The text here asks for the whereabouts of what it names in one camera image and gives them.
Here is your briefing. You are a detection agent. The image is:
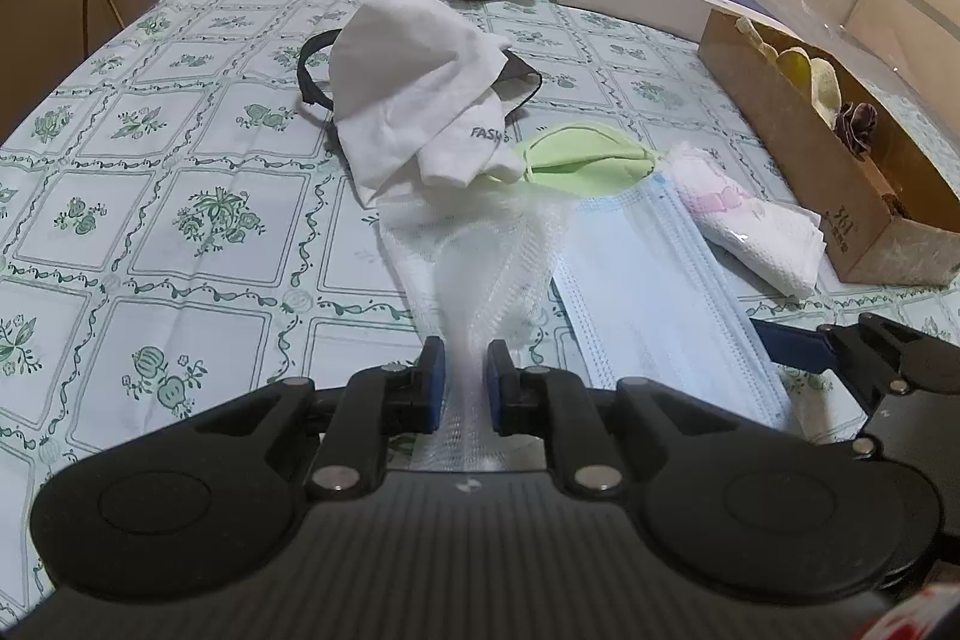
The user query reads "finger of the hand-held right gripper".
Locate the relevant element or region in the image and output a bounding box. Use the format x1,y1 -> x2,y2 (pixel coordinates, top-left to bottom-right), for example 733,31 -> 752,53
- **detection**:
752,312 -> 929,398

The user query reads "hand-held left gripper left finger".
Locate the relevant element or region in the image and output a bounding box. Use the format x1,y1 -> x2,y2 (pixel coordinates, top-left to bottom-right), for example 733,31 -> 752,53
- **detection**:
191,335 -> 449,500

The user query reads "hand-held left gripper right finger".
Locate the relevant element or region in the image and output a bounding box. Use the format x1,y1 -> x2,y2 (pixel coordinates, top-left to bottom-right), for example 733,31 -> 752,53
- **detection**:
486,338 -> 752,500

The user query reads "light blue face mask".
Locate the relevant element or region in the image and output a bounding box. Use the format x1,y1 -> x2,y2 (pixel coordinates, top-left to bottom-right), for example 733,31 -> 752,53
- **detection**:
551,179 -> 793,431

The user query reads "brown cardboard box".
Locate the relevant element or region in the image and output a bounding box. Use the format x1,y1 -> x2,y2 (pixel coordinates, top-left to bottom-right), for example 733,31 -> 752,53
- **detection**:
699,8 -> 960,287

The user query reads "light green face mask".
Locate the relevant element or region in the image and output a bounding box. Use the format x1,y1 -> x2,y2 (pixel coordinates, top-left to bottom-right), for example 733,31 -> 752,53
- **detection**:
516,121 -> 663,200

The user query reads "yellow towel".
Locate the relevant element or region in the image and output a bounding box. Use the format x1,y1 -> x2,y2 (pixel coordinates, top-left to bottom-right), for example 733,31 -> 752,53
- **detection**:
735,16 -> 842,127

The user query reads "dark grey face mask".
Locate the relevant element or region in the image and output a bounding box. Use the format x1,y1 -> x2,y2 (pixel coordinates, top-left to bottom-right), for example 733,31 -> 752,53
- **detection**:
480,47 -> 543,124

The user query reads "white napkin pack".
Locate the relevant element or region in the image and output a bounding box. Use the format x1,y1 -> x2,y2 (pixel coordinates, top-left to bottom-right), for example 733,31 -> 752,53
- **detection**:
666,141 -> 828,301

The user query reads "red and white cloth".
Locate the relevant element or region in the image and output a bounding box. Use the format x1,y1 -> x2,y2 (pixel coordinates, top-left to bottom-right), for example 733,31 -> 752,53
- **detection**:
862,580 -> 960,640

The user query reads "black headband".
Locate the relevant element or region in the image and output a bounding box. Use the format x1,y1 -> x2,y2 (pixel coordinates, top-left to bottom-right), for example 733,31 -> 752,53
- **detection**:
296,29 -> 347,113

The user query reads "beige headboard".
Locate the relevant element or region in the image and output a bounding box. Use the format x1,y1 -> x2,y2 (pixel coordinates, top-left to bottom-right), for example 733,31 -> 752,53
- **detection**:
844,0 -> 960,79

